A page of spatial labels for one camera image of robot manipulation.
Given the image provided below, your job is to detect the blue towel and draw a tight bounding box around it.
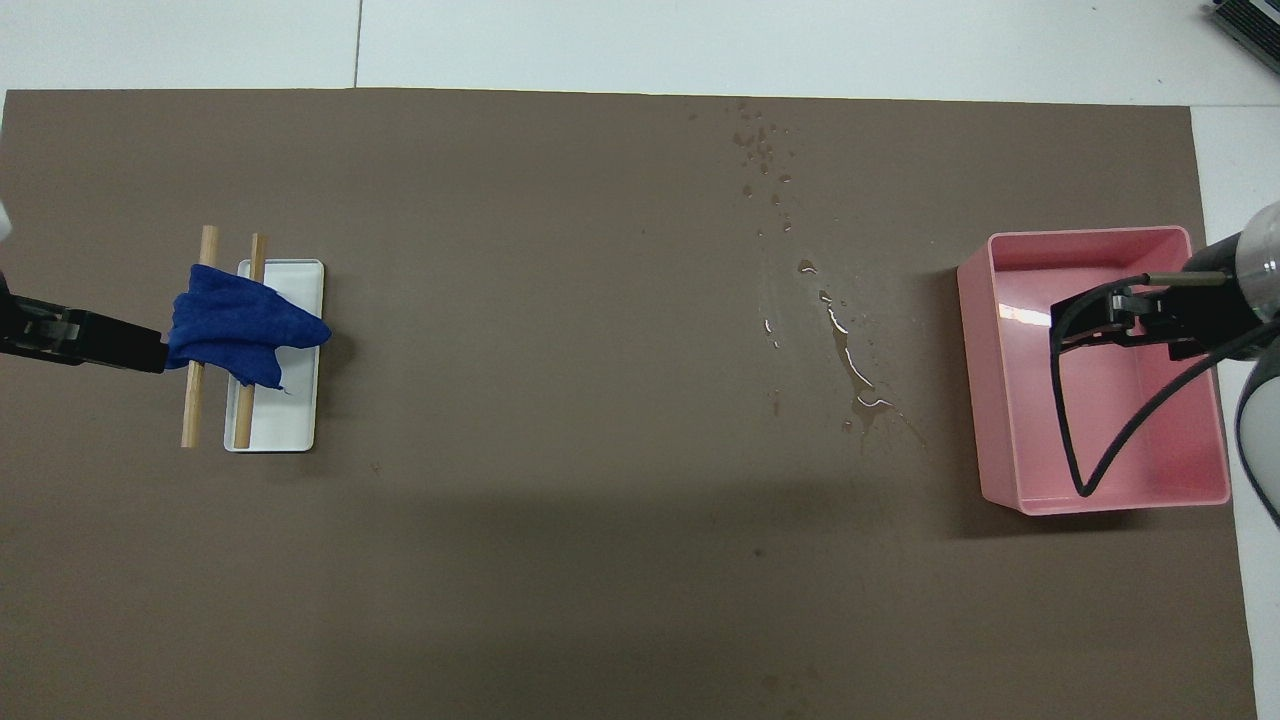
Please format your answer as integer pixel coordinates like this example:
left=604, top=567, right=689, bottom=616
left=163, top=263, right=333, bottom=391

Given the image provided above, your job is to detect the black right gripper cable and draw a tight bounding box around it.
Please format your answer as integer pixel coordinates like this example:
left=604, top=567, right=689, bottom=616
left=1048, top=270, right=1280, bottom=499

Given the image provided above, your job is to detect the spilled water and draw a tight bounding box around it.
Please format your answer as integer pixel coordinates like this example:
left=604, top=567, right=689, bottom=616
left=733, top=98, right=928, bottom=453

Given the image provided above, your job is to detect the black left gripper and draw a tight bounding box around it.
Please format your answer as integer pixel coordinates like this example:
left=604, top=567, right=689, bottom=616
left=0, top=270, right=170, bottom=375

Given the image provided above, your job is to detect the pink plastic bin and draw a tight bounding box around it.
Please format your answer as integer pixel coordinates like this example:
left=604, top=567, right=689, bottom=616
left=956, top=226, right=1232, bottom=516

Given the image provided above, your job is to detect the brown table mat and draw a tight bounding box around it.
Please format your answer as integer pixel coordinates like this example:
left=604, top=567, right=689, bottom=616
left=0, top=88, right=1259, bottom=720

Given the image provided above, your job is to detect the wooden rack dowel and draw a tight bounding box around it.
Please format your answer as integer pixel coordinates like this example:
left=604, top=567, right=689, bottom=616
left=235, top=233, right=268, bottom=449
left=181, top=225, right=220, bottom=449

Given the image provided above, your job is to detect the grey ribbed device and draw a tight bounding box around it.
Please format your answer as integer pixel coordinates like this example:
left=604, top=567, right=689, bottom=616
left=1205, top=0, right=1280, bottom=47

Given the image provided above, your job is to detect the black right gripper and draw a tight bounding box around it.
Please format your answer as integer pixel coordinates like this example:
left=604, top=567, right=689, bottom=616
left=1053, top=235, right=1261, bottom=363

